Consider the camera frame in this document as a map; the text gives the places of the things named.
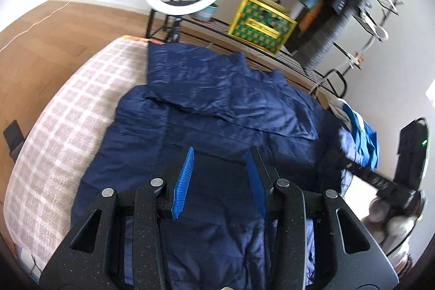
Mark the black object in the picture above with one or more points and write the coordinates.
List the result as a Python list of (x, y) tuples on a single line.
[(14, 138)]

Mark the blue garment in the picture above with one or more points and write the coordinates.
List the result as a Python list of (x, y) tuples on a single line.
[(365, 140)]

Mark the yellow green patterned box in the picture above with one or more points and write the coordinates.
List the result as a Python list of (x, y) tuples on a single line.
[(261, 23)]

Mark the navy quilted jacket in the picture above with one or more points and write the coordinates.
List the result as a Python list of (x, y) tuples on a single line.
[(221, 99)]

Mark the potted plant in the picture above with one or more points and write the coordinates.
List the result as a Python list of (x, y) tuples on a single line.
[(206, 13)]

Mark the person's right hand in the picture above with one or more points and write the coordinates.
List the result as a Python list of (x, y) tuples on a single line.
[(390, 222)]

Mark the grey plaid coat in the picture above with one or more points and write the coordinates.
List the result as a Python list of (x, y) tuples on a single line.
[(329, 35)]

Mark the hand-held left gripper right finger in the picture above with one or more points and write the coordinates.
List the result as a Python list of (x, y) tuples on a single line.
[(255, 181)]

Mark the black metal clothes rack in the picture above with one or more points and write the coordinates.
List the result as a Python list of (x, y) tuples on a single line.
[(258, 54)]

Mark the pink plaid bed cover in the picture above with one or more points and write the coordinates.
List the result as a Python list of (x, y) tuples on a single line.
[(68, 113)]

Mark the orange hanging item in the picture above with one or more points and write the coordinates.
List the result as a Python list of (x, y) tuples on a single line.
[(311, 17)]

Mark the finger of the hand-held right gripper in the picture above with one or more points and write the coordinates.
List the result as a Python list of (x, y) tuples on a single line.
[(373, 178)]

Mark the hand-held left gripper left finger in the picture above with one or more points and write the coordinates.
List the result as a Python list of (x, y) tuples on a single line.
[(183, 181)]

